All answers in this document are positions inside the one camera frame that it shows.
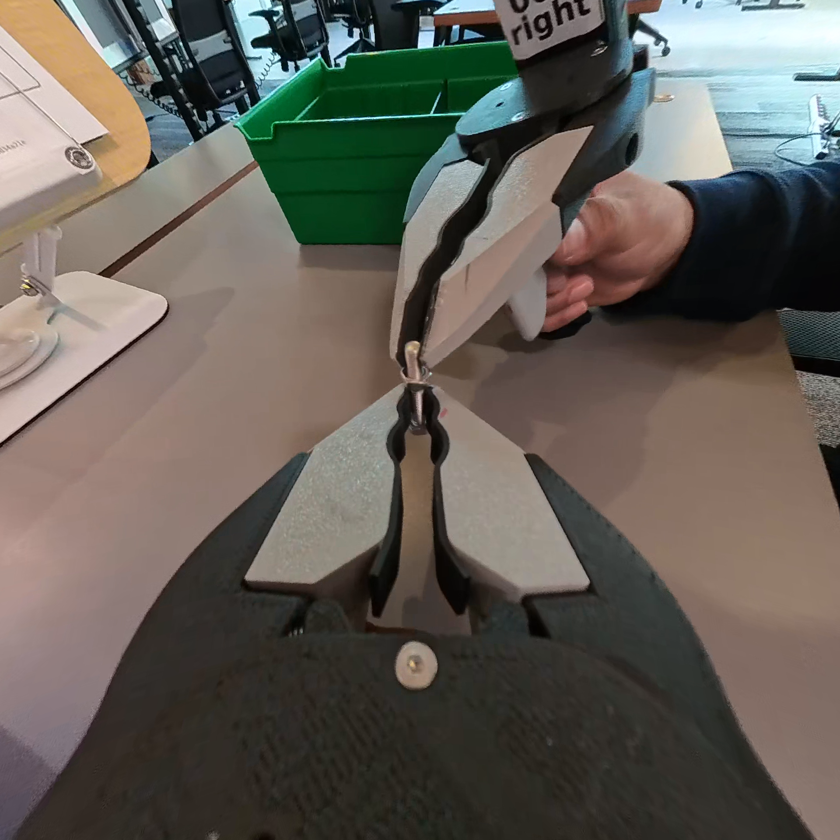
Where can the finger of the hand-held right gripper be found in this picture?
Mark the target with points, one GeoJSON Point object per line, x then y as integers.
{"type": "Point", "coordinates": [426, 216]}
{"type": "Point", "coordinates": [505, 249]}

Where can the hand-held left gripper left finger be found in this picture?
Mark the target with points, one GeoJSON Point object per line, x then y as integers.
{"type": "Point", "coordinates": [328, 512]}

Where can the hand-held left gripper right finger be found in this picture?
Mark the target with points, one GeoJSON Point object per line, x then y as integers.
{"type": "Point", "coordinates": [505, 518]}

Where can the green plastic bin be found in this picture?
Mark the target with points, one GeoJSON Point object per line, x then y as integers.
{"type": "Point", "coordinates": [328, 197]}

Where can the silver hex bolt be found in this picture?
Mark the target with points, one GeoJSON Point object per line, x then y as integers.
{"type": "Point", "coordinates": [418, 400]}

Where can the person's right forearm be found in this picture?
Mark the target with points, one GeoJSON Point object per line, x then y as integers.
{"type": "Point", "coordinates": [754, 243]}

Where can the person's right hand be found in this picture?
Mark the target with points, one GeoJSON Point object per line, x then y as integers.
{"type": "Point", "coordinates": [630, 243]}

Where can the wood-edged white desk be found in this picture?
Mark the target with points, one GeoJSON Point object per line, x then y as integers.
{"type": "Point", "coordinates": [466, 10]}

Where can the white metal stand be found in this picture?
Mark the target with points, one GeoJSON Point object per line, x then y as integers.
{"type": "Point", "coordinates": [111, 315]}

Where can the black mesh office chair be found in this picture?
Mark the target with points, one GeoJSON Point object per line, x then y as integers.
{"type": "Point", "coordinates": [814, 334]}

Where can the white backing panel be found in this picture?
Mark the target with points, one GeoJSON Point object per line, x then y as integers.
{"type": "Point", "coordinates": [39, 190]}

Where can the paper instruction sheet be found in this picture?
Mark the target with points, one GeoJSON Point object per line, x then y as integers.
{"type": "Point", "coordinates": [39, 98]}

